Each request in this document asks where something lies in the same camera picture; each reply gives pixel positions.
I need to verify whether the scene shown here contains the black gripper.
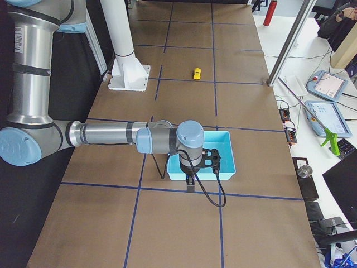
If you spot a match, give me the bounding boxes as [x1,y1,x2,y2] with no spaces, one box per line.
[180,162,200,193]

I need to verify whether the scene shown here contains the yellow beetle toy car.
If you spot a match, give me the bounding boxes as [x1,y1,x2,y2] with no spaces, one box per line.
[192,68,201,80]

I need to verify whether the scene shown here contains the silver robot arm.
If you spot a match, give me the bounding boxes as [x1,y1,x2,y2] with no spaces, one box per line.
[1,1,204,193]

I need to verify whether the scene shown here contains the light blue plastic bin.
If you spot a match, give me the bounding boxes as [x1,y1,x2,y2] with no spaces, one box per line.
[167,130,237,181]

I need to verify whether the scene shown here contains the small metal cup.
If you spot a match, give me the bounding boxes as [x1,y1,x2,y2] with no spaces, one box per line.
[297,165,313,179]

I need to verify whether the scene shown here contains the orange black connector box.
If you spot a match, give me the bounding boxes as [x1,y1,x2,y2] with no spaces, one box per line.
[279,108,291,122]

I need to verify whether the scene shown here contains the lower blue teach pendant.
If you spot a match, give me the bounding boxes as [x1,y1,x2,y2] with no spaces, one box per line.
[305,100,353,138]

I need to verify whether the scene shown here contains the blue teach pendant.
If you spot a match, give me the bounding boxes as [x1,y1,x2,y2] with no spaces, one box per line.
[306,70,348,102]
[305,100,353,138]

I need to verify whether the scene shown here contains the black calculator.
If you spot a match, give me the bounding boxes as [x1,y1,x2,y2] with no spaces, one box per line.
[337,138,356,160]

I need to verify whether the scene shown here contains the upper blue teach pendant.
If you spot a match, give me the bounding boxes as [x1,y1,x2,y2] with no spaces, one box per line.
[306,70,348,102]

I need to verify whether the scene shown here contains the red fire extinguisher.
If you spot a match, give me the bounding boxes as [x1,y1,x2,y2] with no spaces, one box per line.
[263,0,278,26]

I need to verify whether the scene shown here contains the seated person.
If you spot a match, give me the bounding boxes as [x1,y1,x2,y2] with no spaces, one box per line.
[317,1,356,52]

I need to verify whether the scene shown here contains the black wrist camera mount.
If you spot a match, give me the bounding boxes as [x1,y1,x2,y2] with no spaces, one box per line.
[200,149,221,173]

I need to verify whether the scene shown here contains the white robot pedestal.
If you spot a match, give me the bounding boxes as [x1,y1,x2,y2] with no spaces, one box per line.
[100,0,151,92]

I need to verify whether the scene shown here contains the green handled reacher grabber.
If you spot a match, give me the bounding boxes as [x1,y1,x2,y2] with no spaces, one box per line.
[277,77,340,156]

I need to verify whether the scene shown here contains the aluminium frame post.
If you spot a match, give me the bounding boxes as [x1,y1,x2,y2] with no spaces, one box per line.
[267,0,316,87]

